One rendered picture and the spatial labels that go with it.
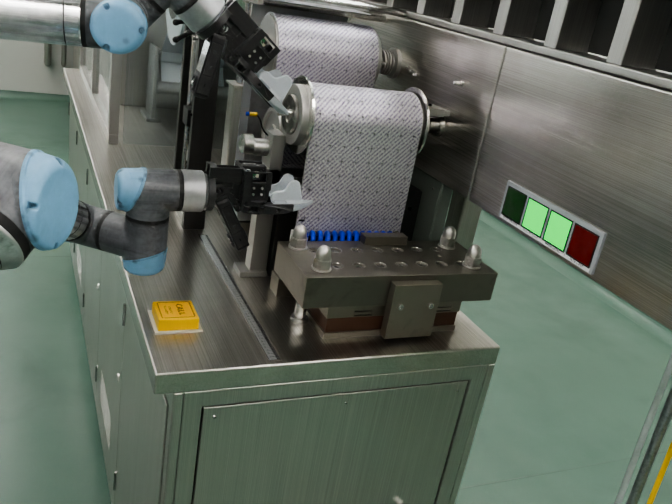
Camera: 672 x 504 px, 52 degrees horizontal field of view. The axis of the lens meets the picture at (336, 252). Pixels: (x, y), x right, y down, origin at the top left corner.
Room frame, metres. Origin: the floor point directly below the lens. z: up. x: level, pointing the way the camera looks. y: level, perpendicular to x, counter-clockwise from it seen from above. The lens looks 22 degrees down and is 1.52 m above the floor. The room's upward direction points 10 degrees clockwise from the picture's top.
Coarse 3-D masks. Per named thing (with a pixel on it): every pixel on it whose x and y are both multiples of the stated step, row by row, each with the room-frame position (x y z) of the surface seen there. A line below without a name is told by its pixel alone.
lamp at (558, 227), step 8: (552, 216) 1.11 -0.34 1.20; (560, 216) 1.10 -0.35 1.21; (552, 224) 1.11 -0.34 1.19; (560, 224) 1.09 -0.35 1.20; (568, 224) 1.08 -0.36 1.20; (552, 232) 1.10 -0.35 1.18; (560, 232) 1.09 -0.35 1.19; (568, 232) 1.07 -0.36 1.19; (552, 240) 1.10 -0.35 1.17; (560, 240) 1.08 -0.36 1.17; (560, 248) 1.08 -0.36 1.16
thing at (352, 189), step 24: (312, 168) 1.28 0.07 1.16; (336, 168) 1.30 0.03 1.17; (360, 168) 1.33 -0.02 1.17; (384, 168) 1.35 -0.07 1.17; (408, 168) 1.37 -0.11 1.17; (312, 192) 1.28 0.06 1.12; (336, 192) 1.31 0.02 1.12; (360, 192) 1.33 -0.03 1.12; (384, 192) 1.35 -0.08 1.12; (312, 216) 1.29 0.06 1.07; (336, 216) 1.31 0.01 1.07; (360, 216) 1.34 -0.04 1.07; (384, 216) 1.36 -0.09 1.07
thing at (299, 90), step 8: (296, 88) 1.32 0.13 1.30; (304, 88) 1.31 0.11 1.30; (296, 96) 1.31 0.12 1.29; (304, 96) 1.29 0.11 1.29; (304, 104) 1.28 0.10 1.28; (304, 112) 1.28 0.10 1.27; (304, 120) 1.27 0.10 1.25; (296, 128) 1.29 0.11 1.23; (304, 128) 1.28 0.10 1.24; (288, 136) 1.32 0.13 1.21; (296, 136) 1.28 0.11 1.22; (304, 136) 1.28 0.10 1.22; (296, 144) 1.30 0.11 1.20
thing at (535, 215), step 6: (528, 204) 1.17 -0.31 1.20; (534, 204) 1.16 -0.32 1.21; (528, 210) 1.16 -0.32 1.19; (534, 210) 1.15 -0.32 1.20; (540, 210) 1.14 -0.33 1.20; (546, 210) 1.13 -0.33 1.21; (528, 216) 1.16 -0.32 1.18; (534, 216) 1.15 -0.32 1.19; (540, 216) 1.14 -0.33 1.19; (528, 222) 1.16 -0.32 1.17; (534, 222) 1.14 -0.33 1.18; (540, 222) 1.13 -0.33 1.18; (528, 228) 1.15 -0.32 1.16; (534, 228) 1.14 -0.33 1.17; (540, 228) 1.13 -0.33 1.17
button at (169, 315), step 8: (152, 304) 1.09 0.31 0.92; (160, 304) 1.09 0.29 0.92; (168, 304) 1.09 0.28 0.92; (176, 304) 1.10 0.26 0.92; (184, 304) 1.10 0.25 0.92; (192, 304) 1.11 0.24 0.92; (152, 312) 1.09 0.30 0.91; (160, 312) 1.06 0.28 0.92; (168, 312) 1.06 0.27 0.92; (176, 312) 1.07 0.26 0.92; (184, 312) 1.07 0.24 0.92; (192, 312) 1.08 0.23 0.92; (160, 320) 1.03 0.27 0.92; (168, 320) 1.04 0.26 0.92; (176, 320) 1.05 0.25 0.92; (184, 320) 1.05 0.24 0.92; (192, 320) 1.06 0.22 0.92; (160, 328) 1.03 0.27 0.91; (168, 328) 1.04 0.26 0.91; (176, 328) 1.05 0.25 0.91; (184, 328) 1.05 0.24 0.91; (192, 328) 1.06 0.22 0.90
